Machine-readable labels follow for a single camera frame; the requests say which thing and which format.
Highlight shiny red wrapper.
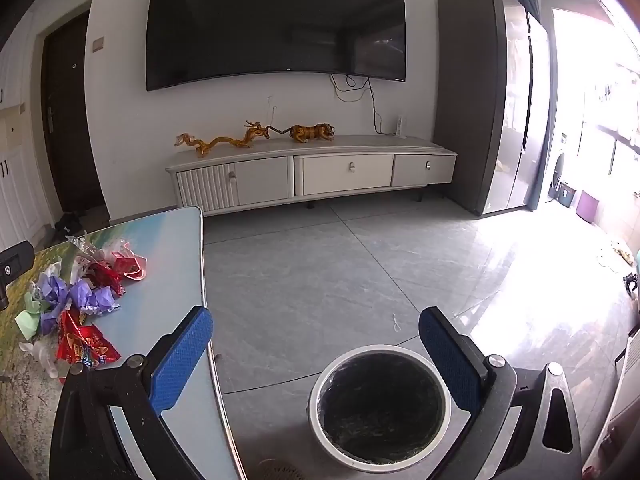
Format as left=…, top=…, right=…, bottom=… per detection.
left=82, top=260, right=125, bottom=297

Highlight white appliance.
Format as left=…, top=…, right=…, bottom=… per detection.
left=582, top=327, right=640, bottom=480

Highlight red snack packet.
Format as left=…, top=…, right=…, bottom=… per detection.
left=56, top=310, right=122, bottom=368

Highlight clear plastic bag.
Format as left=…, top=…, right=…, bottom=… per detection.
left=65, top=232, right=111, bottom=271

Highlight black wall television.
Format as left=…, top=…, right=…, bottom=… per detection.
left=145, top=0, right=407, bottom=92

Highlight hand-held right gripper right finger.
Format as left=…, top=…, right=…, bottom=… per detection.
left=418, top=306, right=583, bottom=480

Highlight dark storage box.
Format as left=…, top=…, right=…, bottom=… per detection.
left=550, top=180, right=578, bottom=208

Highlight black shoes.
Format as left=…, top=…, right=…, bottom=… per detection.
left=52, top=211, right=83, bottom=241

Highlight green crumpled paper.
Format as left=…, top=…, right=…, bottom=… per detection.
left=15, top=294, right=51, bottom=339

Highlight red white plastic bag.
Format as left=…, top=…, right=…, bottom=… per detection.
left=107, top=242, right=149, bottom=281

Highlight white television cabinet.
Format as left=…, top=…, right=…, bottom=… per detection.
left=165, top=134, right=458, bottom=218

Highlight white plastic wrapper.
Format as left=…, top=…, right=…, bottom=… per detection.
left=19, top=340, right=61, bottom=378

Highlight grey refrigerator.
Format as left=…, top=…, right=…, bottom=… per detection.
left=432, top=0, right=551, bottom=218

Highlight purple stool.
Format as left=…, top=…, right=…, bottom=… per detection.
left=576, top=191, right=600, bottom=223

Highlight dark brown door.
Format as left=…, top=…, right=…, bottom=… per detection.
left=40, top=10, right=106, bottom=213

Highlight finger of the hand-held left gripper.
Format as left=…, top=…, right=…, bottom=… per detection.
left=0, top=241, right=35, bottom=283

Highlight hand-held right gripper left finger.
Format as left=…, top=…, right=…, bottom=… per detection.
left=48, top=305, right=216, bottom=480

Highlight black television cables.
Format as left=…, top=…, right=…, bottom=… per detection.
left=330, top=72, right=396, bottom=136

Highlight washing machine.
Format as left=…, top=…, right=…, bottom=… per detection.
left=547, top=132, right=571, bottom=201

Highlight golden dragon figurine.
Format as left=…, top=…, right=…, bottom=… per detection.
left=175, top=121, right=273, bottom=158

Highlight white trash bin black liner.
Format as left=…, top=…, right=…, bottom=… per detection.
left=307, top=344, right=451, bottom=465

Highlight golden tiger figurine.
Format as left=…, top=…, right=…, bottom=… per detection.
left=267, top=123, right=337, bottom=145

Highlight purple crumpled paper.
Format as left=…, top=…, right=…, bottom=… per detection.
left=70, top=280, right=122, bottom=317
left=39, top=266, right=68, bottom=306
left=40, top=310, right=68, bottom=336

